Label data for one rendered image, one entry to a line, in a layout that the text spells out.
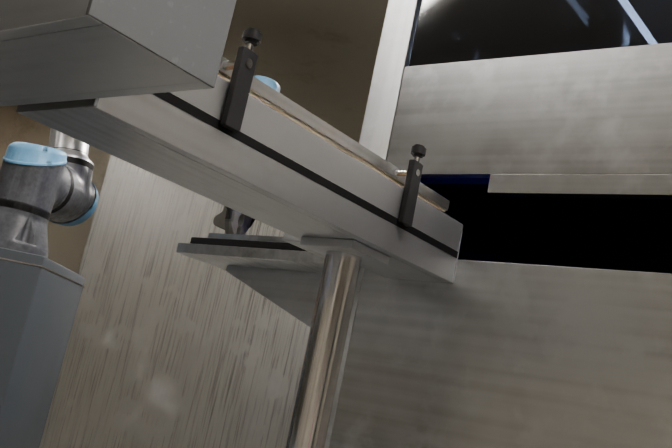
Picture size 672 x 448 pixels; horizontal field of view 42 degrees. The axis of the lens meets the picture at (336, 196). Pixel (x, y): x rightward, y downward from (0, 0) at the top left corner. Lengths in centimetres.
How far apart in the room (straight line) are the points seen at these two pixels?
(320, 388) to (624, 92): 59
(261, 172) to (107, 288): 415
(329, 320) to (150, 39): 60
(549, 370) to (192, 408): 382
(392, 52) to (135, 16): 95
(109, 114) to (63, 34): 18
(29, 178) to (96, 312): 333
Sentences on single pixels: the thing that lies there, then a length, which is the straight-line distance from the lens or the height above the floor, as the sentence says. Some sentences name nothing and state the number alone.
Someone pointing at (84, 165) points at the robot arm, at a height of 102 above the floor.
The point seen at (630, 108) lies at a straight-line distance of 131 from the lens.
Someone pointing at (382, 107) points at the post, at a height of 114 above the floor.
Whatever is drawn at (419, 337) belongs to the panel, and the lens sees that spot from 134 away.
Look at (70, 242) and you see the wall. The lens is 712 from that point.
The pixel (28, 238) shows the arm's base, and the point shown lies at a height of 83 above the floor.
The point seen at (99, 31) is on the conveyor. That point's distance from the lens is 65.
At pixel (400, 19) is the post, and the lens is 158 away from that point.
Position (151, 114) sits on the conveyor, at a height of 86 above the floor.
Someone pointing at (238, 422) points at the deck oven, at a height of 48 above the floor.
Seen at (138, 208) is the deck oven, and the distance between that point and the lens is 516.
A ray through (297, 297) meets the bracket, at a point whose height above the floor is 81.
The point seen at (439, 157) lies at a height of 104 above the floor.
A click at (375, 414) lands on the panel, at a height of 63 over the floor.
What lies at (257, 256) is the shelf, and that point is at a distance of 160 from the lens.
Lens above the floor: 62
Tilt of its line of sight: 14 degrees up
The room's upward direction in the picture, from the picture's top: 12 degrees clockwise
